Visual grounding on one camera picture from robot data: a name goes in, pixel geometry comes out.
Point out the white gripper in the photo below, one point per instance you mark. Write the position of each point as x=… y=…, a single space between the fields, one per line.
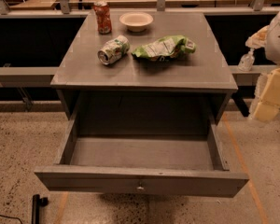
x=279 y=40

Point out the crushed green 7up can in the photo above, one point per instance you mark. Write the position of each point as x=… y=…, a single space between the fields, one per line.
x=113 y=50

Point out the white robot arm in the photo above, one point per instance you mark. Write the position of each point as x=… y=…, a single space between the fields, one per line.
x=272 y=46

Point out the orange soda can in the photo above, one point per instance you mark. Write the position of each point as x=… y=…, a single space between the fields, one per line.
x=102 y=12

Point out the open grey top drawer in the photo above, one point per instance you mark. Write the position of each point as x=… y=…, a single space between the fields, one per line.
x=165 y=164

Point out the clear sanitizer pump bottle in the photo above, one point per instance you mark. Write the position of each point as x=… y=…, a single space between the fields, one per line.
x=247 y=61

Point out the green chip bag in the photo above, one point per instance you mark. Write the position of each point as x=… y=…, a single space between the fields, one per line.
x=167 y=48

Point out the grey cabinet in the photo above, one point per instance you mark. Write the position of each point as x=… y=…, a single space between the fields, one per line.
x=142 y=95

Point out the white paper bowl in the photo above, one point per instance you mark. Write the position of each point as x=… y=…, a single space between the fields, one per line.
x=136 y=21

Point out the black floor stand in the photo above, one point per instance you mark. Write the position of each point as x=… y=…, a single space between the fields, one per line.
x=38 y=202

